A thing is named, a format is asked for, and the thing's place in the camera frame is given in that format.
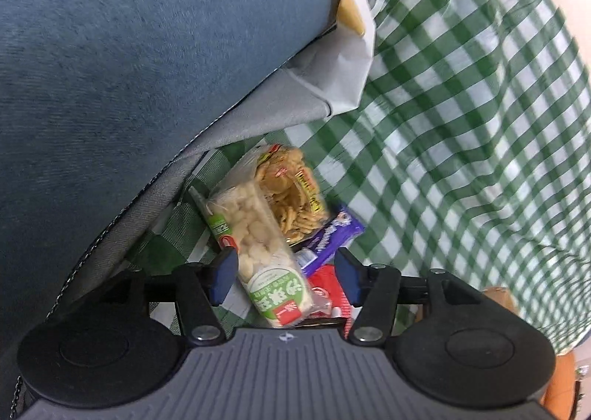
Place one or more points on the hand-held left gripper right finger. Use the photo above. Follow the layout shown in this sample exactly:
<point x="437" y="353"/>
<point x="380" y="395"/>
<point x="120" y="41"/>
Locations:
<point x="347" y="277"/>

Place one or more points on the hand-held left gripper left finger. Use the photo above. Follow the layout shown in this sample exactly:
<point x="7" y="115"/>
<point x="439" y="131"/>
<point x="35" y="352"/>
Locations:
<point x="224" y="274"/>

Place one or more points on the long red snack packet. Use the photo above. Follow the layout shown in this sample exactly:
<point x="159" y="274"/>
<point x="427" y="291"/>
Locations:
<point x="323" y="291"/>

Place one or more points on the white green snack packet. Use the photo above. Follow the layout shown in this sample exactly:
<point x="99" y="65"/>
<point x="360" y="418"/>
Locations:
<point x="258" y="235"/>

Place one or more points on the cardboard box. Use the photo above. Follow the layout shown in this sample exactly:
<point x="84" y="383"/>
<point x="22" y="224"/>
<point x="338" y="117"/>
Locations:
<point x="499" y="296"/>

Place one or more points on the purple chocolate packet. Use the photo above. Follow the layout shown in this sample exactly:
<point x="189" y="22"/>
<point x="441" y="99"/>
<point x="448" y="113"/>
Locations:
<point x="332" y="235"/>

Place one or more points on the yellow twisted snack packet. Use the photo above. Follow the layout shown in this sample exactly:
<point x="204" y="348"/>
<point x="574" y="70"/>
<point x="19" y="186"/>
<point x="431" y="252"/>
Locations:
<point x="291" y="198"/>

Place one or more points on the green checked blanket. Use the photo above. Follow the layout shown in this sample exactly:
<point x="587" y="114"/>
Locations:
<point x="461" y="124"/>

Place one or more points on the white sheet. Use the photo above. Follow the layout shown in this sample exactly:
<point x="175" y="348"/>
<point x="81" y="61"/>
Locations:
<point x="346" y="73"/>

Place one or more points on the blue sofa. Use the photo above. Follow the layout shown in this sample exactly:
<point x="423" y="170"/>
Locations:
<point x="115" y="55"/>

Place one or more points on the tan fabric piece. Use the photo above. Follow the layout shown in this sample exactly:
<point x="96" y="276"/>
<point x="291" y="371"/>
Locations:
<point x="351" y="9"/>

